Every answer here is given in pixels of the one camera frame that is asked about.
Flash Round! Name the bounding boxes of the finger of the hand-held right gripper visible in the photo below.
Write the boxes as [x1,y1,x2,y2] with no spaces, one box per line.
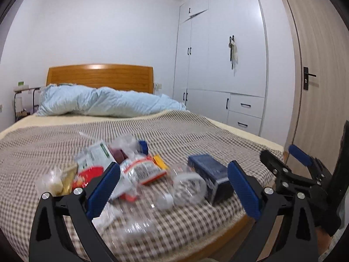
[260,150,317,195]
[288,144,332,182]

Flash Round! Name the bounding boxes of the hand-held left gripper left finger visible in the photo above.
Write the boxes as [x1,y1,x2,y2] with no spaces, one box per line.
[29,162,122,262]

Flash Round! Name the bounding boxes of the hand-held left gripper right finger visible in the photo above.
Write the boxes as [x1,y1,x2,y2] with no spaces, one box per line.
[227,160,320,262]

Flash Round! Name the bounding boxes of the small red packet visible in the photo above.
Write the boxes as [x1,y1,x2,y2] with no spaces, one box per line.
[72,166,107,189]

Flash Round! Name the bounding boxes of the clear plastic bag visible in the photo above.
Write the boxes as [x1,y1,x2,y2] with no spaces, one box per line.
[113,135,139,153]
[91,202,123,234]
[37,168,63,194]

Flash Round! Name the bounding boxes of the gold foil wrapper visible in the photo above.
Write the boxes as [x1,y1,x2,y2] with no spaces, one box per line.
[61,164,78,194]

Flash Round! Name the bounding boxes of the white green printed pouch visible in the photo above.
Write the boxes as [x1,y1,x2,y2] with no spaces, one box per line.
[75,140,116,170]

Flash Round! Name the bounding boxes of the dark blue carton box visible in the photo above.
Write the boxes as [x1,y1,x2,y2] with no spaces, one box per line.
[188,154,234,206]

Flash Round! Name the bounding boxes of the maroon pouch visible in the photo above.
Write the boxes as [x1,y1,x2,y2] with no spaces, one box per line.
[108,147,128,164]

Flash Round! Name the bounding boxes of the red white snack packet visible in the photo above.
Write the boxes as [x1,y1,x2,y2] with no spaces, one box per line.
[120,154,167,186]

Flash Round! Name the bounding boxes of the clear bottle bottom half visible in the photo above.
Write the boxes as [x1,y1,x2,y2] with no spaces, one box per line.
[172,169,207,206]

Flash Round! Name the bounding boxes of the clear bottle top with cap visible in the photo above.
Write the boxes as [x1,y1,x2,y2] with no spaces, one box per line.
[109,192,175,242]

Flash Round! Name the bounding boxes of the yellow snack packet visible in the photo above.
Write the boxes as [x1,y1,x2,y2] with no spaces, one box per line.
[153,154,167,170]

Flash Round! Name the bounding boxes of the white wardrobe drawer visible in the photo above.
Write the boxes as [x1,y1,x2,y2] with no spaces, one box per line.
[227,111,262,136]
[228,94,264,119]

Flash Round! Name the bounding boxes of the light blue duvet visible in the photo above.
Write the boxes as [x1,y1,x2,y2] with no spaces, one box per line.
[37,84,187,118]

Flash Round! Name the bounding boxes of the cream bed sheet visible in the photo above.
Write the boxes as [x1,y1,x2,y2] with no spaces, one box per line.
[0,112,284,153]

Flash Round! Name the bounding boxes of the pale wooden door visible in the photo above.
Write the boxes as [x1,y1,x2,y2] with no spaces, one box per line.
[277,0,349,175]

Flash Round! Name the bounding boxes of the wooden bed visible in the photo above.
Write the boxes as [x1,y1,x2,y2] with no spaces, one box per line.
[46,64,285,262]

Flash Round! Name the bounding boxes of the pale hanging pouch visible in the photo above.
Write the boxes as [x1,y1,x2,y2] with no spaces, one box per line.
[228,35,238,75]

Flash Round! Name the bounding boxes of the white wardrobe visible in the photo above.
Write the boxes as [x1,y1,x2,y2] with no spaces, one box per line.
[173,0,269,137]

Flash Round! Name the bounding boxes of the black door handle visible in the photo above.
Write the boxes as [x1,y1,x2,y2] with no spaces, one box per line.
[303,67,317,90]

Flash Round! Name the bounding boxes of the black frame bedside table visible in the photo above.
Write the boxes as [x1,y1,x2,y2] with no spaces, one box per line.
[13,87,41,122]

